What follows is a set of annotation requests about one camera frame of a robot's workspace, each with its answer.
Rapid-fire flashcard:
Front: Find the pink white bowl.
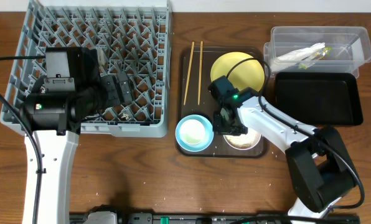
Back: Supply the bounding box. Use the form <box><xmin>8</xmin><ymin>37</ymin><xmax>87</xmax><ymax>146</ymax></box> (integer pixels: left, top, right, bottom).
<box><xmin>223</xmin><ymin>127</ymin><xmax>262</xmax><ymax>151</ymax></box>

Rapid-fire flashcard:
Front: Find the blue bowl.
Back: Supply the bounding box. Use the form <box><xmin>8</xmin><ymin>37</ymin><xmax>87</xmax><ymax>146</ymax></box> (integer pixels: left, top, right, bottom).
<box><xmin>175</xmin><ymin>114</ymin><xmax>214</xmax><ymax>152</ymax></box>

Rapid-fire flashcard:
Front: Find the green snack packet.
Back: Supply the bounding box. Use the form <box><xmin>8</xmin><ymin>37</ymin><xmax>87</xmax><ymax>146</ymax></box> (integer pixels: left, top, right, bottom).
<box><xmin>298</xmin><ymin>47</ymin><xmax>332</xmax><ymax>70</ymax></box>

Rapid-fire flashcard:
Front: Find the white cup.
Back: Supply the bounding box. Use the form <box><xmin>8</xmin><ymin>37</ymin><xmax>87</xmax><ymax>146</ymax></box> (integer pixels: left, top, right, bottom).
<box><xmin>180</xmin><ymin>119</ymin><xmax>205</xmax><ymax>145</ymax></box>

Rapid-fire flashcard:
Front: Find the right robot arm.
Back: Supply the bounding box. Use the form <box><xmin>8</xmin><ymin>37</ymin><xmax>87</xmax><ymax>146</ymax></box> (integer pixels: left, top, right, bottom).
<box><xmin>208</xmin><ymin>76</ymin><xmax>362</xmax><ymax>223</ymax></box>

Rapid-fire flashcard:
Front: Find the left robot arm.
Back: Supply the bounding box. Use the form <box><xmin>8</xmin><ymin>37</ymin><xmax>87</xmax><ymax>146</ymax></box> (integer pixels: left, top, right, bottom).
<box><xmin>19</xmin><ymin>47</ymin><xmax>134</xmax><ymax>223</ymax></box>

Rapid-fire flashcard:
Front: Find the black waste tray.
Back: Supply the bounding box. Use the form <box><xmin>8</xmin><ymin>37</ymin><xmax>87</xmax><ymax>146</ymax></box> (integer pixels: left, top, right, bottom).
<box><xmin>275</xmin><ymin>72</ymin><xmax>364</xmax><ymax>126</ymax></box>

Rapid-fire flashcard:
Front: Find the yellow round plate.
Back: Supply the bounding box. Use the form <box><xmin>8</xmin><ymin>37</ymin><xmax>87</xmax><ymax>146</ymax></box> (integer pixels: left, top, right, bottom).
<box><xmin>210</xmin><ymin>52</ymin><xmax>265</xmax><ymax>91</ymax></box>

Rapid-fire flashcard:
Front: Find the grey plastic dish rack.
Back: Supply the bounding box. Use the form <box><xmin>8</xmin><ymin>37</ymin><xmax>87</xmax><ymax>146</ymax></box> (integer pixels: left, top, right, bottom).
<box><xmin>5</xmin><ymin>1</ymin><xmax>171</xmax><ymax>138</ymax></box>

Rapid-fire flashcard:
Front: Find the dark brown serving tray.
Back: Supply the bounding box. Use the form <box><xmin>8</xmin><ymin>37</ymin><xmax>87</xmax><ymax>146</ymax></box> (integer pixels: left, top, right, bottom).
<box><xmin>176</xmin><ymin>47</ymin><xmax>269</xmax><ymax>159</ymax></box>

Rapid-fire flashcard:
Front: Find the left wooden chopstick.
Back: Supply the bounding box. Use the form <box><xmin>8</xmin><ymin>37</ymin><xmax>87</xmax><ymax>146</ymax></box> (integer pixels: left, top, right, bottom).
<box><xmin>183</xmin><ymin>41</ymin><xmax>195</xmax><ymax>105</ymax></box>

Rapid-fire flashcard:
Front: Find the wooden chopstick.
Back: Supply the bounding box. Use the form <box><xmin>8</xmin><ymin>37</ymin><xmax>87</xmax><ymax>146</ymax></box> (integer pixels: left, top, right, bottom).
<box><xmin>183</xmin><ymin>41</ymin><xmax>195</xmax><ymax>105</ymax></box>
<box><xmin>197</xmin><ymin>41</ymin><xmax>204</xmax><ymax>105</ymax></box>

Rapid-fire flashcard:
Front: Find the right wooden chopstick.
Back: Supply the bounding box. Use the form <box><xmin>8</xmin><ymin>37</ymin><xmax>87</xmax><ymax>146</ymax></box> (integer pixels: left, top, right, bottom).
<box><xmin>197</xmin><ymin>41</ymin><xmax>204</xmax><ymax>105</ymax></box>

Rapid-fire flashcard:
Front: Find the clear plastic bin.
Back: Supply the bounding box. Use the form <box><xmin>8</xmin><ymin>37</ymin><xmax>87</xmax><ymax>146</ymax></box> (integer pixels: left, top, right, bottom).
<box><xmin>264</xmin><ymin>26</ymin><xmax>371</xmax><ymax>77</ymax></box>

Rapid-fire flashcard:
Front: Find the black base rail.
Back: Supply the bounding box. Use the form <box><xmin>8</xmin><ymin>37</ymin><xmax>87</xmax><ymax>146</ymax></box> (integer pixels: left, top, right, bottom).
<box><xmin>69</xmin><ymin>205</ymin><xmax>360</xmax><ymax>224</ymax></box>

